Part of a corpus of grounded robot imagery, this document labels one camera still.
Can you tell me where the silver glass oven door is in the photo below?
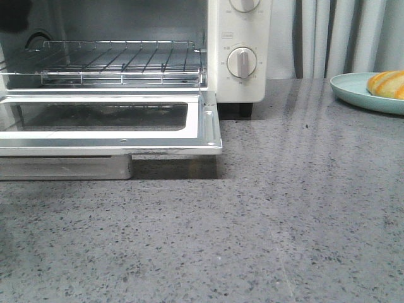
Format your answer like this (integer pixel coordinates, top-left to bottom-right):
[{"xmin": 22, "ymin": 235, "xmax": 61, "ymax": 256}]
[{"xmin": 1, "ymin": 89, "xmax": 222, "ymax": 180}]

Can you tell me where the striped croissant bread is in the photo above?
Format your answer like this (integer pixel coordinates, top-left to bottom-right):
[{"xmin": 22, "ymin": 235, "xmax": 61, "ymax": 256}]
[{"xmin": 367, "ymin": 70, "xmax": 404, "ymax": 100}]

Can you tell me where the lower white oven knob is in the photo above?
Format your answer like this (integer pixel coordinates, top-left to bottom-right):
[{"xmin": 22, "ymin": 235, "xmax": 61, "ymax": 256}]
[{"xmin": 227, "ymin": 47, "xmax": 257, "ymax": 79}]

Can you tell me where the white oven knob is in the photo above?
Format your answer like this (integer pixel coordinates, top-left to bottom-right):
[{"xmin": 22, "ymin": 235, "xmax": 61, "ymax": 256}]
[
  {"xmin": 227, "ymin": 47, "xmax": 257, "ymax": 79},
  {"xmin": 229, "ymin": 0, "xmax": 260, "ymax": 13}
]

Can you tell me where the white Toshiba toaster oven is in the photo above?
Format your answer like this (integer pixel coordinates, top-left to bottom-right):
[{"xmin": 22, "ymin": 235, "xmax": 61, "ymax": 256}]
[{"xmin": 1, "ymin": 1, "xmax": 272, "ymax": 117}]

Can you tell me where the upper white oven knob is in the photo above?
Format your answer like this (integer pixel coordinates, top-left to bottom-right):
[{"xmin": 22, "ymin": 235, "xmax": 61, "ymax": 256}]
[{"xmin": 229, "ymin": 0, "xmax": 260, "ymax": 13}]

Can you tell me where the white curtain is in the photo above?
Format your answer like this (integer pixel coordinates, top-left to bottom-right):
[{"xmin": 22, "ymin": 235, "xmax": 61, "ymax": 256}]
[{"xmin": 267, "ymin": 1, "xmax": 403, "ymax": 79}]

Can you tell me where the light teal plate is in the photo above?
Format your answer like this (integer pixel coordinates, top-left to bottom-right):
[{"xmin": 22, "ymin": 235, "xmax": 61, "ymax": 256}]
[{"xmin": 330, "ymin": 73, "xmax": 403, "ymax": 116}]

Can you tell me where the chrome wire oven rack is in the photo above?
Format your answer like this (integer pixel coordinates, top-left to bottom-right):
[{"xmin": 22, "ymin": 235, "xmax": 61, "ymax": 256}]
[{"xmin": 1, "ymin": 40, "xmax": 208, "ymax": 89}]

